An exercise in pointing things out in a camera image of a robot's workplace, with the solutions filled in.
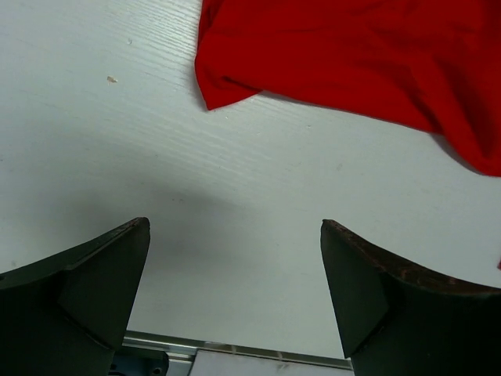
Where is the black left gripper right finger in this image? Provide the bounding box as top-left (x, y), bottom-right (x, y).
top-left (321, 220), bottom-right (500, 376)

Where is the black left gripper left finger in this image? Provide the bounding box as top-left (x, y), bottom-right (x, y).
top-left (1, 217), bottom-right (150, 375)

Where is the red t-shirt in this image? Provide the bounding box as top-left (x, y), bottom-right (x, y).
top-left (194, 0), bottom-right (500, 176)

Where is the aluminium table edge rail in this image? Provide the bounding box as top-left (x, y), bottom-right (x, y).
top-left (109, 331), bottom-right (354, 375)

